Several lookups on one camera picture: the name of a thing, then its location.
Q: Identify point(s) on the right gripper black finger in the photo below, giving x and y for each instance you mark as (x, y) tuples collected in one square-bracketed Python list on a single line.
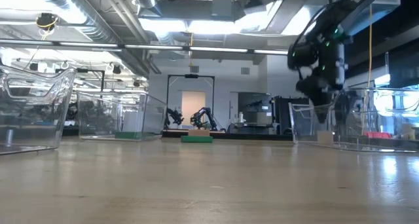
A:
[(342, 106), (322, 107)]

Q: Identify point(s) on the black background robot arm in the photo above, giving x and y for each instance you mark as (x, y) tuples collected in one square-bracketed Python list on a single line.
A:
[(206, 114), (175, 116)]

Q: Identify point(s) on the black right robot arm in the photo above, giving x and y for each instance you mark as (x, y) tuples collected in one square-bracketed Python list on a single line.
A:
[(330, 17)]

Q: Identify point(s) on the black cabinet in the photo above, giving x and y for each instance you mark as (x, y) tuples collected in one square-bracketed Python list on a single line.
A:
[(284, 116)]

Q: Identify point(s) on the red box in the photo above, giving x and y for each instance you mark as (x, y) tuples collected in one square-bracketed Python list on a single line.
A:
[(376, 135)]

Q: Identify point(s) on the clear plastic bin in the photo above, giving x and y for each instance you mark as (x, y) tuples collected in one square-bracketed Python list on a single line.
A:
[(376, 142), (32, 119)]

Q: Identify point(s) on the long ceiling light bar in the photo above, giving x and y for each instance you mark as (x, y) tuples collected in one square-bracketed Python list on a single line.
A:
[(154, 47)]

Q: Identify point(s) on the dark shelf unit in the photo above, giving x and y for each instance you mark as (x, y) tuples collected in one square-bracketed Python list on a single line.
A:
[(255, 103)]

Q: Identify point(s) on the tan cardboard box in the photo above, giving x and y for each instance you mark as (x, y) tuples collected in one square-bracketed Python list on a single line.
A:
[(408, 132)]

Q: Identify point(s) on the white bottle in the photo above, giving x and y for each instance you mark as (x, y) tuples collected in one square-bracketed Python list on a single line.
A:
[(241, 117)]

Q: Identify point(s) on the black hanging ceiling fixture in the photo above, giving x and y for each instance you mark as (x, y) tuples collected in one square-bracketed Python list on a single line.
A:
[(116, 69)]

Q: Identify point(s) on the white paper label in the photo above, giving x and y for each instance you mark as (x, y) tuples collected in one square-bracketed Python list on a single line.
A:
[(132, 120)]

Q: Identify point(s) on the clear bin centre left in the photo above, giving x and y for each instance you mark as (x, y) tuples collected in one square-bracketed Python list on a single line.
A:
[(98, 119)]

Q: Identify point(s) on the black table edge frame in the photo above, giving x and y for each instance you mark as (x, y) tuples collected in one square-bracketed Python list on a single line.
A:
[(248, 136)]

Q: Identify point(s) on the gray wall vent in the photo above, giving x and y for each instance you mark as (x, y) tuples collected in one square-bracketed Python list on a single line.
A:
[(245, 70), (194, 69)]

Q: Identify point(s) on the black metal gantry frame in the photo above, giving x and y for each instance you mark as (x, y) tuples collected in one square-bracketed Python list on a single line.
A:
[(176, 76)]

